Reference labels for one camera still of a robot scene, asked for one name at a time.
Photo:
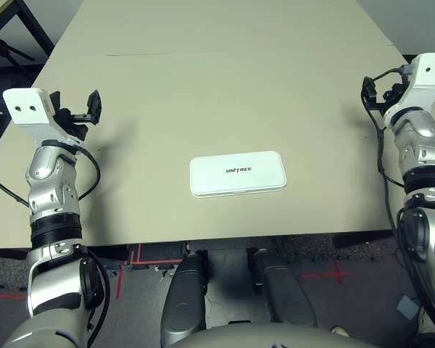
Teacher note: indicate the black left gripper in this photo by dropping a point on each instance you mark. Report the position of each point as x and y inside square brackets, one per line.
[72, 125]

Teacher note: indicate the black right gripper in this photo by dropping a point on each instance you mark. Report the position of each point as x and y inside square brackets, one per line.
[391, 96]

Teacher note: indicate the white plastic pencil case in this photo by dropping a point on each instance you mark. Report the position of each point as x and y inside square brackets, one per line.
[239, 181]

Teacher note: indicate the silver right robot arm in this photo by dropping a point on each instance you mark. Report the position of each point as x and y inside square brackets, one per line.
[420, 145]

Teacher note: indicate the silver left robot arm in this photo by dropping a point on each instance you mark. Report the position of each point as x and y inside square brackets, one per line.
[47, 170]

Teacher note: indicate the black tripod stand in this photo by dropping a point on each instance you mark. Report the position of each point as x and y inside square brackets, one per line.
[0, 47]

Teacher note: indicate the grey robot right leg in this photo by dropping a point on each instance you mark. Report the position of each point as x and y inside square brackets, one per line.
[286, 290]

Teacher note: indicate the grey robot leg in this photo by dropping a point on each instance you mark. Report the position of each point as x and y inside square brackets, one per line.
[286, 290]
[185, 297]

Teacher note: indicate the grey square floor pad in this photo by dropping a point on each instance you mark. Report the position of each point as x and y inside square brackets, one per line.
[407, 307]

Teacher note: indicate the grey robot left leg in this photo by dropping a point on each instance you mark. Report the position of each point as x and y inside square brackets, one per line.
[185, 297]

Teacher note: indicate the white sneaker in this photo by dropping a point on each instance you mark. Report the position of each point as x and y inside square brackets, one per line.
[428, 320]
[342, 330]

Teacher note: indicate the grey robot torso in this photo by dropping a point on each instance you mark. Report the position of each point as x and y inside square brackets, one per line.
[275, 337]

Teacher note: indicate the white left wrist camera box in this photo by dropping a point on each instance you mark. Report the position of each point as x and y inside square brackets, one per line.
[25, 107]

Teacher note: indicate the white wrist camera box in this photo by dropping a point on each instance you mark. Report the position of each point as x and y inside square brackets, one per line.
[431, 69]
[25, 107]

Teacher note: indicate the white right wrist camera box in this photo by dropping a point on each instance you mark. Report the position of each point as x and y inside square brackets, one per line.
[431, 69]

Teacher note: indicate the black desk frame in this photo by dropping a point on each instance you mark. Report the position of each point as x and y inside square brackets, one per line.
[36, 27]

